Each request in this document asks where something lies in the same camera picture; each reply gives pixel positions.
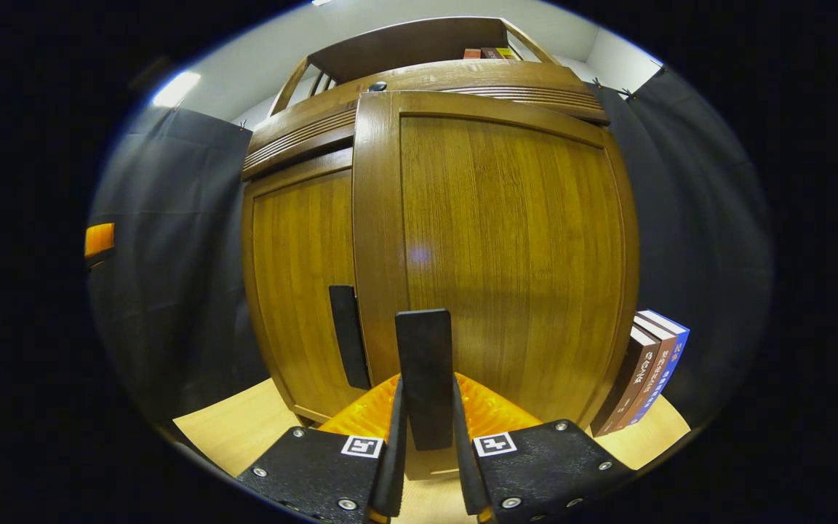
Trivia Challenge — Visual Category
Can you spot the wooden double-door shoe cabinet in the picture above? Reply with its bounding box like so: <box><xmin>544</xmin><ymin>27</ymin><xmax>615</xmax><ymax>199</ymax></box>
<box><xmin>241</xmin><ymin>16</ymin><xmax>640</xmax><ymax>481</ymax></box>

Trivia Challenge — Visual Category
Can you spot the wooden shoe cabinet door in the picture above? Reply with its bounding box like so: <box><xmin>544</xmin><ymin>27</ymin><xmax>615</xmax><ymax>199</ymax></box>
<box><xmin>242</xmin><ymin>148</ymin><xmax>369</xmax><ymax>425</ymax></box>
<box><xmin>352</xmin><ymin>90</ymin><xmax>640</xmax><ymax>481</ymax></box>

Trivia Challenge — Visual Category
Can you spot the black door handle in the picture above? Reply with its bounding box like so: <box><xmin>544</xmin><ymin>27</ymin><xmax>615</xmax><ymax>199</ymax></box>
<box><xmin>395</xmin><ymin>309</ymin><xmax>455</xmax><ymax>452</ymax></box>
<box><xmin>328</xmin><ymin>285</ymin><xmax>372</xmax><ymax>391</ymax></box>

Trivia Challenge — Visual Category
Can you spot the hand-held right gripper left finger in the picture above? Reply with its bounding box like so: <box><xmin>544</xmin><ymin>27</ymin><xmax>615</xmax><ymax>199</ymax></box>
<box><xmin>237</xmin><ymin>375</ymin><xmax>409</xmax><ymax>524</ymax></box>

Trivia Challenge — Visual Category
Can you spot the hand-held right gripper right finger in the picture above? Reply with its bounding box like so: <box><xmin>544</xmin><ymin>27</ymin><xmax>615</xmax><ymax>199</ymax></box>
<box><xmin>452</xmin><ymin>373</ymin><xmax>637</xmax><ymax>524</ymax></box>

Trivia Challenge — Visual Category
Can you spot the dark brown standing book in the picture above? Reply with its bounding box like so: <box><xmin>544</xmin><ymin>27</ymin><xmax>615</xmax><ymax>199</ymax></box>
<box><xmin>591</xmin><ymin>325</ymin><xmax>660</xmax><ymax>437</ymax></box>

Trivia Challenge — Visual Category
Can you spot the wooden drawer front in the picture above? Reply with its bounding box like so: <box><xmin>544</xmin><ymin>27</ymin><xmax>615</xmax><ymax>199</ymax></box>
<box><xmin>242</xmin><ymin>60</ymin><xmax>609</xmax><ymax>181</ymax></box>

